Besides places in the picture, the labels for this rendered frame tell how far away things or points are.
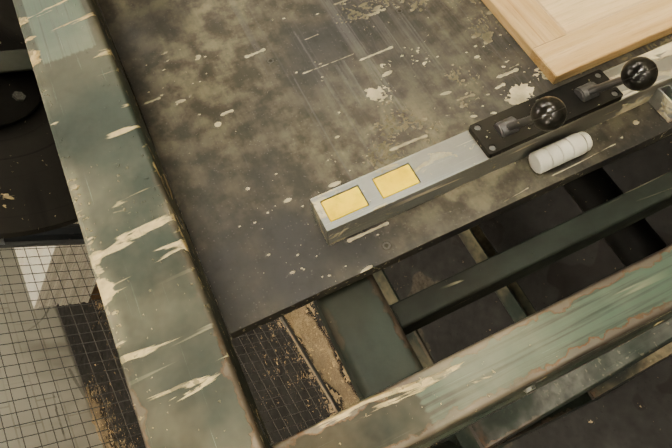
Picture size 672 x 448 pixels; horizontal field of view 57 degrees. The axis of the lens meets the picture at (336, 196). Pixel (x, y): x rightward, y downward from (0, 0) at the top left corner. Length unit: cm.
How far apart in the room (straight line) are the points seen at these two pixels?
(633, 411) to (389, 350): 169
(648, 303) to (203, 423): 47
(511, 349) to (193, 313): 33
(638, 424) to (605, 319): 168
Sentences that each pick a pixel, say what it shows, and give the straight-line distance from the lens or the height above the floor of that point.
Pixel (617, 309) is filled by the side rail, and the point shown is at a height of 146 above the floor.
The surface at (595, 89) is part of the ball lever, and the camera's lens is 85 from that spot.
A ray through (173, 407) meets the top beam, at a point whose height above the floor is 184.
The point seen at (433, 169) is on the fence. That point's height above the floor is 152.
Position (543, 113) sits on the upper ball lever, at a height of 152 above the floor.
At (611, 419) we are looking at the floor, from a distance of 243.
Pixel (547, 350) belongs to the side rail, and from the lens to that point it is 70.
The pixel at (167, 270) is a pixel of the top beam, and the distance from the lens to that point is 68.
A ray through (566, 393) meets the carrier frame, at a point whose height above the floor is 79.
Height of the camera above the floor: 213
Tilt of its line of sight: 43 degrees down
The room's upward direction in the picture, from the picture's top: 89 degrees counter-clockwise
